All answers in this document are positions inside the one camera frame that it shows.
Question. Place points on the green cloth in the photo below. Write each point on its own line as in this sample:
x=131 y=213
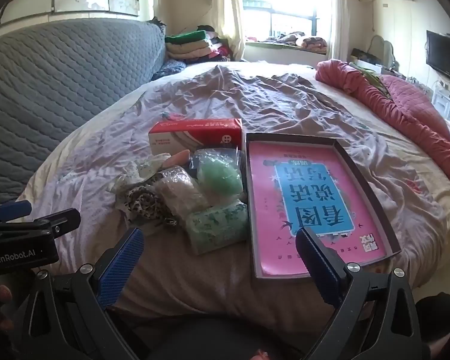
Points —
x=373 y=78

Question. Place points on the red tissue box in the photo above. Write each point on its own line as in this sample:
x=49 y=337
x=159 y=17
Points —
x=195 y=131

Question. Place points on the black patterned case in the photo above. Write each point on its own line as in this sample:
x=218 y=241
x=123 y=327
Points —
x=363 y=55

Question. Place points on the stack of folded clothes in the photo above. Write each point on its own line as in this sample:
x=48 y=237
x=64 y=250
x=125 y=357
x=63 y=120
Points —
x=195 y=47

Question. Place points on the cream curtain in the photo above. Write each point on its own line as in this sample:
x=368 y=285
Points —
x=234 y=15
x=339 y=15

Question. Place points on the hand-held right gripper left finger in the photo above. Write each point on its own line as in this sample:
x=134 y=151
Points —
x=120 y=266

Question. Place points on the person's left hand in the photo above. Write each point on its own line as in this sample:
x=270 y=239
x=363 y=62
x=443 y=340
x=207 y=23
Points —
x=2 y=294

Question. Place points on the pink quilt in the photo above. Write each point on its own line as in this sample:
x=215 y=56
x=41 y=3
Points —
x=378 y=101

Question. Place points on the clear bag with white item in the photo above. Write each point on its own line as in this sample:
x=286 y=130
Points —
x=180 y=191

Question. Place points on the white lace cloth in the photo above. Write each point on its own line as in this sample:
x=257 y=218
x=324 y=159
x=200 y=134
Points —
x=142 y=168

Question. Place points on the dark cloth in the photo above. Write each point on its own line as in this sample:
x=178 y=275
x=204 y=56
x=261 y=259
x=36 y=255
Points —
x=437 y=315

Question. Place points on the bedding on window seat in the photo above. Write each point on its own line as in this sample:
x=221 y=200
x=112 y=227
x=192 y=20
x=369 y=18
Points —
x=303 y=41

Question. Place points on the pink quilted pillow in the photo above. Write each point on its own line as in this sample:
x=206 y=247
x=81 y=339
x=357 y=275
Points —
x=416 y=105

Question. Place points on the white framed mirror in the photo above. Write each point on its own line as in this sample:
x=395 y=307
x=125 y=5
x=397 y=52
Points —
x=380 y=50

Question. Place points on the peach soft item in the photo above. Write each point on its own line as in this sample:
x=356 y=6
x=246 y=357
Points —
x=177 y=158

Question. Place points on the green sponge in clear bag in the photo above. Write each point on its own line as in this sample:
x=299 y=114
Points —
x=219 y=176

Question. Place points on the purple blanket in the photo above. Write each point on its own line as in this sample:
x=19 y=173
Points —
x=247 y=97

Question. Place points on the bed with cream sheet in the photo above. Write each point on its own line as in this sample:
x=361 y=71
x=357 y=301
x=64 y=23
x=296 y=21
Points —
x=427 y=195

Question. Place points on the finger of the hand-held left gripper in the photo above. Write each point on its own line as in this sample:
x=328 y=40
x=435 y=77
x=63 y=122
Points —
x=56 y=219
x=13 y=210

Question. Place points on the black wall television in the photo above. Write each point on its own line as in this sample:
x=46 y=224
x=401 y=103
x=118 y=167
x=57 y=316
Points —
x=446 y=58

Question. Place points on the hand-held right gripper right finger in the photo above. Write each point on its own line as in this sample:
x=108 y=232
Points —
x=317 y=270

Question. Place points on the green patterned tissue pack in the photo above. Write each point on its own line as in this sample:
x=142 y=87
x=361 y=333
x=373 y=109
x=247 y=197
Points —
x=217 y=228

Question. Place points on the grey quilted sofa back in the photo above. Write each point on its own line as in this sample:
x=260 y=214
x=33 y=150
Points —
x=41 y=82

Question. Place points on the window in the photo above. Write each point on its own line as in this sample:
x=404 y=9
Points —
x=285 y=0

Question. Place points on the leopard print scrunchie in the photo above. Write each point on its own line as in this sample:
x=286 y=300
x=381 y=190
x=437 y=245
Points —
x=146 y=202

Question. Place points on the dark blue patterned pillow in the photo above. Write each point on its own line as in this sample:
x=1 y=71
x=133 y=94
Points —
x=168 y=69

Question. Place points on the white cabinet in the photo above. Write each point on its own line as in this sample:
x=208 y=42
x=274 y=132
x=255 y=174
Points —
x=448 y=99

